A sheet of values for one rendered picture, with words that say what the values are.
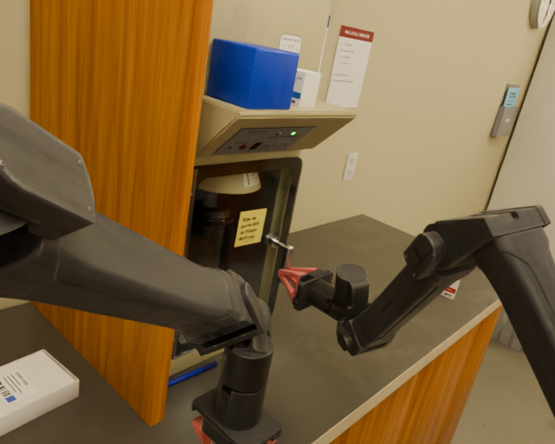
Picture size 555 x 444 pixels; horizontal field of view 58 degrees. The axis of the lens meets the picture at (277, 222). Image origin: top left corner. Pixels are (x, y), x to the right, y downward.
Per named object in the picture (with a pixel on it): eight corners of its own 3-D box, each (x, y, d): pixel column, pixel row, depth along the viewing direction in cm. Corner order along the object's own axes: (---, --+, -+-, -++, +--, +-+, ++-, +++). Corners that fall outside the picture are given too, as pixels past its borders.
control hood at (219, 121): (182, 154, 84) (188, 93, 80) (304, 145, 107) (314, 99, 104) (228, 175, 77) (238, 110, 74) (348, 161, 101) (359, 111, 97)
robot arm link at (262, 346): (225, 346, 55) (276, 353, 55) (229, 313, 61) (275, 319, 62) (217, 396, 57) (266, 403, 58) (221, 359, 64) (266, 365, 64)
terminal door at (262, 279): (164, 360, 99) (187, 166, 85) (270, 315, 121) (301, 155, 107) (166, 362, 99) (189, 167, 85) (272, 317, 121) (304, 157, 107)
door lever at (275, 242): (271, 273, 114) (263, 276, 112) (279, 235, 111) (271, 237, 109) (289, 284, 111) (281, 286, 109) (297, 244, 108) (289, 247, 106)
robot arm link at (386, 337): (441, 263, 57) (518, 245, 60) (420, 221, 59) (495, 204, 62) (340, 362, 94) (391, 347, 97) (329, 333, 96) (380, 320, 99)
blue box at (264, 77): (205, 95, 82) (212, 37, 79) (248, 97, 89) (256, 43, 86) (247, 109, 76) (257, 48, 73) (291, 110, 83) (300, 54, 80)
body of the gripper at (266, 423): (227, 391, 68) (234, 345, 65) (282, 438, 62) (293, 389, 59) (188, 411, 63) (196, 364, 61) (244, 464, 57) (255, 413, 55)
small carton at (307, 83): (277, 100, 91) (283, 66, 89) (292, 100, 95) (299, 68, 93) (299, 107, 88) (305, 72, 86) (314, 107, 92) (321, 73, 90)
